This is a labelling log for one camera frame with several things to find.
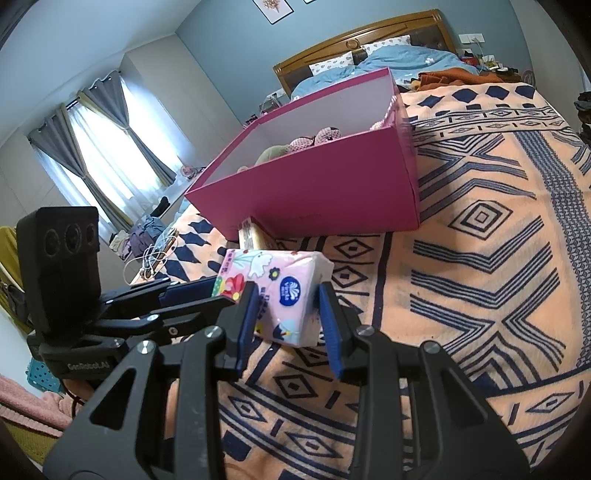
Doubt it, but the dark clothes pile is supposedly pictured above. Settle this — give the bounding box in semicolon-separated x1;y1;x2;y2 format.
574;90;591;136

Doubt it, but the green plush toy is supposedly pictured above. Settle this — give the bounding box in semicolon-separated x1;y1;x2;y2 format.
255;144;296;166

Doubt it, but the grey curtain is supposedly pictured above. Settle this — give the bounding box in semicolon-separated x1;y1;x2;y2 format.
28;104;125;236
78;71;180;186

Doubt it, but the wooden headboard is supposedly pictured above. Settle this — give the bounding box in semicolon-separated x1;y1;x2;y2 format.
272;9;458;95

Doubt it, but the pink cardboard box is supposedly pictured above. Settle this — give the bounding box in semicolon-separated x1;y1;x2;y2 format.
184;67;421;241

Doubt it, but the clothes pile on floor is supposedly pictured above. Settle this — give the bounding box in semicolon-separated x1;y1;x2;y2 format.
111;215;168;260

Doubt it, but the pink knitted teddy bear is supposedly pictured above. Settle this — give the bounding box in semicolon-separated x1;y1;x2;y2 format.
288;104;399;149

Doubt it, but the pink botanical wall picture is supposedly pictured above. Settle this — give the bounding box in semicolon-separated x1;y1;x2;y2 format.
252;0;295;25

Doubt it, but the cluttered nightstand with bottles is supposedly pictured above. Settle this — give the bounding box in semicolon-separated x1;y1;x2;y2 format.
459;46;535;78

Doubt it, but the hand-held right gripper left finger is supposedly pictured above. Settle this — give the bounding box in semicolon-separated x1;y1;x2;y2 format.
44;281;259;480

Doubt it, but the white dotted pillow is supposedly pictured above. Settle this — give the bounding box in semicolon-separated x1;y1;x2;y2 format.
308;52;355;77
360;34;413;58

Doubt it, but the blue floral duvet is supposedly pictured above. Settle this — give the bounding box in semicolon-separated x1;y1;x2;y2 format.
290;45;481;100

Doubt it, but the yellow cloth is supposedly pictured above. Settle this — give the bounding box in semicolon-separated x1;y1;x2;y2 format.
0;225;25;301

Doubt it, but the orange and navy patterned blanket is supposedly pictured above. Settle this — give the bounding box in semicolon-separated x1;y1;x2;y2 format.
134;82;591;480

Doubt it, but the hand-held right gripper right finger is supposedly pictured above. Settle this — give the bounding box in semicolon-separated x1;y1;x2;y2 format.
316;281;532;480

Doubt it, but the white cable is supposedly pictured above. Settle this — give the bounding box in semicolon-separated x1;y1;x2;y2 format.
122;231;182;284

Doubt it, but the orange cloth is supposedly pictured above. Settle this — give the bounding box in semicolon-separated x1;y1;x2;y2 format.
418;67;504;90

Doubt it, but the pink towel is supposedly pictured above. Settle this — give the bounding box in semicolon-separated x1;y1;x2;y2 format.
0;373;77;432

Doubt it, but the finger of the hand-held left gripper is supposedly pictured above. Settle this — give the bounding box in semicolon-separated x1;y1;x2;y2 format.
92;295;237;346
99;276;220;309

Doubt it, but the pink floral tissue pack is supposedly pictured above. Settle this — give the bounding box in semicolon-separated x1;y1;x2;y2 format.
211;248;335;348

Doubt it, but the white sheer curtain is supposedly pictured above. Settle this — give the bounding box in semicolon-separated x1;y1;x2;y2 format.
65;80;185;217

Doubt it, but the cluttered nightstand with books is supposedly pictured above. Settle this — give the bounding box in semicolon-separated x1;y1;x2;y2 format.
244;90;288;126

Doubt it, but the teal plastic basket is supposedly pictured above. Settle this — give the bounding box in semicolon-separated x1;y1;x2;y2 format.
25;360;64;394

